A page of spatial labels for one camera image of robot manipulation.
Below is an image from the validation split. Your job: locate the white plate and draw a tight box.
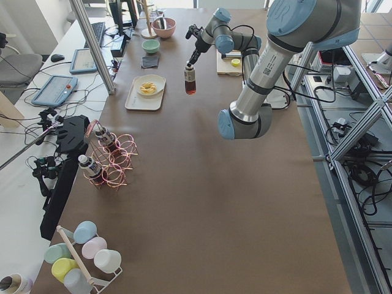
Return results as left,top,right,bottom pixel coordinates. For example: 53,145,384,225
135,74,166,97

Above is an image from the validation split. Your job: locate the wooden mug stand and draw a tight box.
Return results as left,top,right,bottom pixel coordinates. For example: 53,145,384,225
138,0,157,39

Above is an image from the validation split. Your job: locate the mint green bowl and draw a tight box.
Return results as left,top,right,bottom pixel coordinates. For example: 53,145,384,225
141,39,160,54

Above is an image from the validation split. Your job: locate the glazed ring pastry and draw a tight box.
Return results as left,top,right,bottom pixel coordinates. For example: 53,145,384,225
139,82,157,96

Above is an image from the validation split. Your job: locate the tea bottle in rack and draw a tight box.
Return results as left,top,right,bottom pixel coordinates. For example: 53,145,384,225
94,129,122,153

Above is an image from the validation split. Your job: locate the half lemon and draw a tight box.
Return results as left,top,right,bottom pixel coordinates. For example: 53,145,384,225
231,59,241,67

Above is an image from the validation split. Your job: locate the wooden cutting board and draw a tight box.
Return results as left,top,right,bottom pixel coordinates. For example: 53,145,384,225
216,49,242,75

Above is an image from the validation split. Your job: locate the pink bowl with ice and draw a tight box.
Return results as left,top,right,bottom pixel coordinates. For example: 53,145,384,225
151,17,176,39

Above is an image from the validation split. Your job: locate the tea bottle white cap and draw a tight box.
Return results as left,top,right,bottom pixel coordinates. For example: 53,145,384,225
184,61,196,95

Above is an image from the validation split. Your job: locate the steel muddler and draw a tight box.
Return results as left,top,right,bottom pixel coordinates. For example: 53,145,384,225
220,52,241,59

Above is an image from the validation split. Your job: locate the blue teach pendant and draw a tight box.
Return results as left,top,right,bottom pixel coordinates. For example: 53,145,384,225
69,48,97,74
31,75,78,107

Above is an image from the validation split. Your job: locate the steel ice scoop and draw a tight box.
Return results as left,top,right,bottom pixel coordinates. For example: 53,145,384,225
156,17,167,30

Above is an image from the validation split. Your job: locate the pastel cup rack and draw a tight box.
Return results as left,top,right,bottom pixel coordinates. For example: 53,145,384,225
43,220,123,293

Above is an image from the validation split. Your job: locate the copper wire bottle rack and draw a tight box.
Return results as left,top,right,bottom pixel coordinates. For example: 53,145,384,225
82,119,139,190

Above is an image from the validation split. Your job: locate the aluminium frame post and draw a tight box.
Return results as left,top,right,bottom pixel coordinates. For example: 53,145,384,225
69,0,116,94

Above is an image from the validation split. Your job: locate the grey folded cloth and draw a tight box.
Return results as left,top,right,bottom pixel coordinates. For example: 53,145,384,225
141,55,159,69

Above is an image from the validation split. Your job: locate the black monitor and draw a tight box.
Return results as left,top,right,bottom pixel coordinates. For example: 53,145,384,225
108,0,138,36

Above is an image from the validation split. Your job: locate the black keyboard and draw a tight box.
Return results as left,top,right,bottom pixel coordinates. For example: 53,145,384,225
91,22,106,47

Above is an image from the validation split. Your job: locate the cream serving tray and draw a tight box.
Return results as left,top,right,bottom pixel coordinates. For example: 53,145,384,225
125,77,165,111

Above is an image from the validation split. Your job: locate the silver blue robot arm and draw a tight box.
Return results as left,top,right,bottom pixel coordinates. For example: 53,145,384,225
186,1,361,140

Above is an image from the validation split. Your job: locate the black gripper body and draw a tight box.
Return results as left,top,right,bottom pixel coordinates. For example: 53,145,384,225
195,30,211,53

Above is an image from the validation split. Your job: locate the tea bottle at edge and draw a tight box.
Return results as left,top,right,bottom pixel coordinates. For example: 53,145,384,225
78,154,103,183

